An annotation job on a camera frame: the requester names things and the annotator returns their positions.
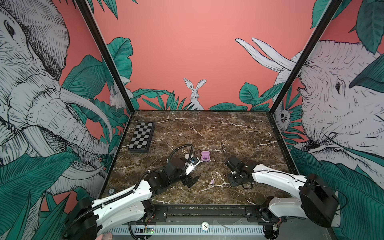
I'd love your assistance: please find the white earbud charging case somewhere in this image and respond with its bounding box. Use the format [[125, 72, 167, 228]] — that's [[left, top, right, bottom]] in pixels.
[[184, 154, 194, 160]]

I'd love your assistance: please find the purple earbud charging case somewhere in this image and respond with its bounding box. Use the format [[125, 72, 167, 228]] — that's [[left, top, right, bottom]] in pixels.
[[201, 151, 211, 162]]

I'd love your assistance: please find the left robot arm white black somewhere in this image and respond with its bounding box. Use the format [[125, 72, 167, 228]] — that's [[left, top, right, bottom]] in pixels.
[[60, 154, 202, 240]]

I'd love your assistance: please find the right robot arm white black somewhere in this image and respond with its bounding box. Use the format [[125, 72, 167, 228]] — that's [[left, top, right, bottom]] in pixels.
[[226, 156, 340, 228]]

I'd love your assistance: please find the black white checkerboard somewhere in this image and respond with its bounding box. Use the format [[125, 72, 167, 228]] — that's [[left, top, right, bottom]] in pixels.
[[128, 122, 155, 153]]

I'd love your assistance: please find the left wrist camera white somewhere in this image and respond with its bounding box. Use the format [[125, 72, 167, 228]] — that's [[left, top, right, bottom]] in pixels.
[[185, 155, 202, 176]]

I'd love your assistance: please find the black front rail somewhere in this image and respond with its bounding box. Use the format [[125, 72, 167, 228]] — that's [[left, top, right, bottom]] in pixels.
[[152, 204, 281, 225]]

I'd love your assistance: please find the white slotted cable duct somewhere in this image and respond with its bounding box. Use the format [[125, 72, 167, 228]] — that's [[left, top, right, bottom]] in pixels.
[[110, 225, 265, 236]]

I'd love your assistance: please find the black frame post right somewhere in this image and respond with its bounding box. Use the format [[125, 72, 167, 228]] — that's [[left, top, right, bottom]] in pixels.
[[269, 0, 343, 115]]

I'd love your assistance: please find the black frame post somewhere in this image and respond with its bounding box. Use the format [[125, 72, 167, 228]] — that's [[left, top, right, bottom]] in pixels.
[[269, 0, 343, 115], [75, 0, 135, 115]]

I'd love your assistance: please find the black frame post left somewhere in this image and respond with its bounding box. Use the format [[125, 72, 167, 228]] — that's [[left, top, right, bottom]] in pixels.
[[75, 0, 135, 115]]

